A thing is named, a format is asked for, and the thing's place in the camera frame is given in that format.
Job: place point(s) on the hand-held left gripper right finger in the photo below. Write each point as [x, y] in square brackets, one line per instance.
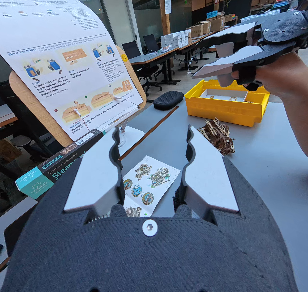
[209, 176]

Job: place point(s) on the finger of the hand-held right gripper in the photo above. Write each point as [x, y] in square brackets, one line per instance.
[240, 30]
[216, 66]

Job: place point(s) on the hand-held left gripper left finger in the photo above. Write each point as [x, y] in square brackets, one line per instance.
[93, 176]

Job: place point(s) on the wooden mechanical model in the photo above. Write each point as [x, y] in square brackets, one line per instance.
[217, 138]

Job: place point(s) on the person's right forearm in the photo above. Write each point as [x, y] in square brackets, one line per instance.
[300, 123]

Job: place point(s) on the person's right hand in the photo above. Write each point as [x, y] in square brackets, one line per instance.
[284, 75]

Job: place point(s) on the brown cardboard box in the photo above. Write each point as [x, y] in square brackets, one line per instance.
[195, 30]
[206, 27]
[216, 23]

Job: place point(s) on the black and teal kit box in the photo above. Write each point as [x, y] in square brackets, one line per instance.
[48, 174]

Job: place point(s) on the yellow plastic bin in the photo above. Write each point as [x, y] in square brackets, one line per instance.
[223, 113]

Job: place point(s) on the stack of white boxes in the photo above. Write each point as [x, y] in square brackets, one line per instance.
[176, 38]

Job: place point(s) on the illustrated instruction booklet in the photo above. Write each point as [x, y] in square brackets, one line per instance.
[154, 176]

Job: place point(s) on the black wrist rest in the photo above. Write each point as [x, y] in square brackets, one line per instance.
[168, 99]

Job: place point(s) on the long office desk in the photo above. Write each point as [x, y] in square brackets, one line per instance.
[154, 56]

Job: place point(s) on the wooden pillar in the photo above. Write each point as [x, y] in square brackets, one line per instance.
[163, 20]

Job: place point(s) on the black office chair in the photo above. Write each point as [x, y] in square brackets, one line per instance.
[150, 40]
[134, 53]

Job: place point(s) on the paper notice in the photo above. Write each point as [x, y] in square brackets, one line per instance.
[167, 2]

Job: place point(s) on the wooden book stand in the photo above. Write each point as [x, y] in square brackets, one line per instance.
[36, 109]

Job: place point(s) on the yellow smiley sticker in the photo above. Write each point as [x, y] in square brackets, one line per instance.
[124, 57]

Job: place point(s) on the white printed instruction sheet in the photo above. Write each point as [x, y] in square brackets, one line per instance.
[60, 56]

